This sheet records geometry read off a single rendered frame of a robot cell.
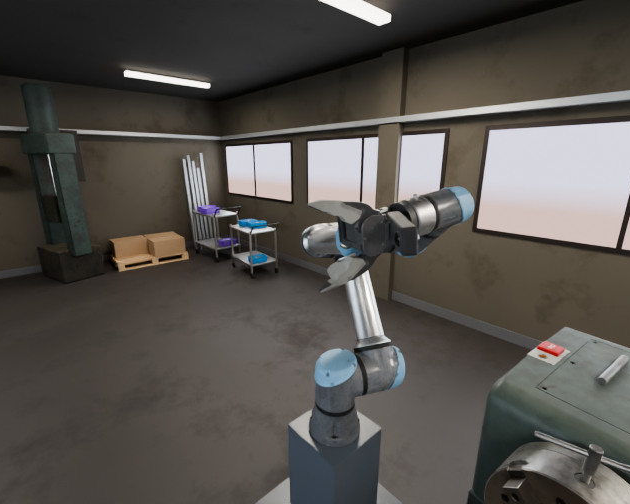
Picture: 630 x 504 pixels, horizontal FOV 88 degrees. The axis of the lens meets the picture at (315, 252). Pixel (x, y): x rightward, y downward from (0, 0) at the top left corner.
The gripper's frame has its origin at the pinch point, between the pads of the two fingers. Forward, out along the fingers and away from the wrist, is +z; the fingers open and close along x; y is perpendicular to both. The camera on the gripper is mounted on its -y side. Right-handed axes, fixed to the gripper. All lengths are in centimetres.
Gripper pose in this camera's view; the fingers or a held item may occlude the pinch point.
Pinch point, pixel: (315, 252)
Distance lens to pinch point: 52.2
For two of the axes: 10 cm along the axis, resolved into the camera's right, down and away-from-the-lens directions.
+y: -4.6, -2.7, 8.5
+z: -8.8, 2.7, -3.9
